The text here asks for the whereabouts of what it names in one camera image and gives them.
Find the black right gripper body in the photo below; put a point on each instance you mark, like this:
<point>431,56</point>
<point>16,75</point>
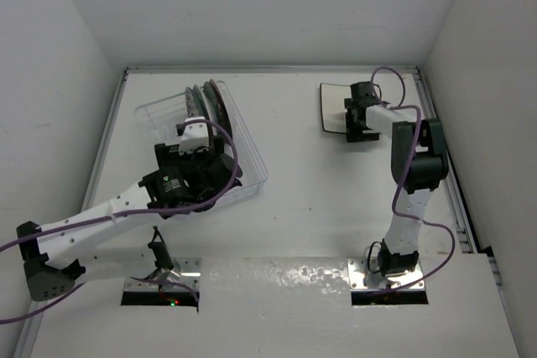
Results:
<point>355,130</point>

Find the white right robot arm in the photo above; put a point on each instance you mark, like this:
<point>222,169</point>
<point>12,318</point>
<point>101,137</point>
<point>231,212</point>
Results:
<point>418,164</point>

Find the white square plate black rim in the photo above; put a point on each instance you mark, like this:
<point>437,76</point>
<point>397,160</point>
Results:
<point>334,127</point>

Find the clear plastic dish rack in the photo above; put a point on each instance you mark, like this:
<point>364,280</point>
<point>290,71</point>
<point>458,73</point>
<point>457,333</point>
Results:
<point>158,120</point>

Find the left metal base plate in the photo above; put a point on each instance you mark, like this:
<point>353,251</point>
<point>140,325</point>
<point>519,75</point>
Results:
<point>185,276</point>

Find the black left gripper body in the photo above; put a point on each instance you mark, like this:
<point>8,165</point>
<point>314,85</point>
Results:
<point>169,154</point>

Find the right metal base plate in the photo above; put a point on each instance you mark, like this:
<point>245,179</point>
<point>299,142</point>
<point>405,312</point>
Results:
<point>362,280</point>

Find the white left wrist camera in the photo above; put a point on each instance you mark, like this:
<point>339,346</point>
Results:
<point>194,134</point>

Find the metal base plate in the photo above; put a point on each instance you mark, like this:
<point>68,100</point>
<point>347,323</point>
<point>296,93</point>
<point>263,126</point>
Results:
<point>185,276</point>
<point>362,280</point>

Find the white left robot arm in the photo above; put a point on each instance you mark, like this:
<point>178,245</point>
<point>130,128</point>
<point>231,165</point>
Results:
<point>60,257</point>

